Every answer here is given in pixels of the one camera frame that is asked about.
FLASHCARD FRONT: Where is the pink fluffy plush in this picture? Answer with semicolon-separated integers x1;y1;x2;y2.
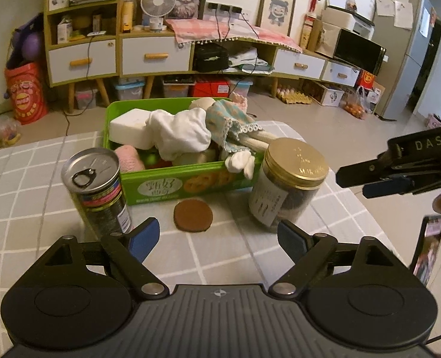
114;145;145;173

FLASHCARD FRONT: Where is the rabbit doll blue dress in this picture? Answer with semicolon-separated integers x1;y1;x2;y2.
189;97;277;180

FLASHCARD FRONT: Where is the round brown coaster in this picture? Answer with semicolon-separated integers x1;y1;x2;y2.
174;200;213;233

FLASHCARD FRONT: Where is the gold lid glass jar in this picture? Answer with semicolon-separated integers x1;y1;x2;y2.
249;138;329;231

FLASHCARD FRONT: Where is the green plastic bin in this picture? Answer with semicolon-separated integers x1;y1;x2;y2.
102;97;253;205

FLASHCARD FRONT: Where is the bag of oranges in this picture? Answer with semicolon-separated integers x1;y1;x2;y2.
343;86;369;120

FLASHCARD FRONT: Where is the green snack can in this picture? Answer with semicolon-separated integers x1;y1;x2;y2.
61;147;132;238

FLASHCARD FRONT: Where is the egg carton tray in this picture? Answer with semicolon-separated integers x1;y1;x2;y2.
276;87;312;104

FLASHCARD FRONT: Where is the white foam block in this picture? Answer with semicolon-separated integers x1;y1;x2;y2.
109;108;154;150

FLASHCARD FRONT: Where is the white cloth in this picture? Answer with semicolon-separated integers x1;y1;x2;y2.
146;107;211;161

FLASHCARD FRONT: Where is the black microwave oven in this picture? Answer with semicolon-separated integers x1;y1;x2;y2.
333;28;386;76

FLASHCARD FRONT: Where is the grey refrigerator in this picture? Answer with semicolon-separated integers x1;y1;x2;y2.
372;0;441;121

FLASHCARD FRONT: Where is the clear blue lid storage box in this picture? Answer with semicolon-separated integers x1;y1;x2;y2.
113;78;145;100

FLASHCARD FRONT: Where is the red storage box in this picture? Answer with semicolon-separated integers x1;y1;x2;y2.
190;77;230;98

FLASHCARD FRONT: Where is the framed cartoon girl picture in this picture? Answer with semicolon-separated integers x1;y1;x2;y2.
256;0;296;36

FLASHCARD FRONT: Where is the red snack bag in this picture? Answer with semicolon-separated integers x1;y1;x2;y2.
4;62;48;125

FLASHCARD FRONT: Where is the wooden cabinet with drawers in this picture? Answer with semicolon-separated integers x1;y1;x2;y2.
43;0;359;98

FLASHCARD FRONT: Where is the pink checked cloth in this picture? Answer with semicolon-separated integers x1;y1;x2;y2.
166;18;303;53

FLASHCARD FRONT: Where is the purple ball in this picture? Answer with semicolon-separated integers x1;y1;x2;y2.
5;13;45;70

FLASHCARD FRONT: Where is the white desk fan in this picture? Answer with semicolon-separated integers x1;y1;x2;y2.
140;0;176;32

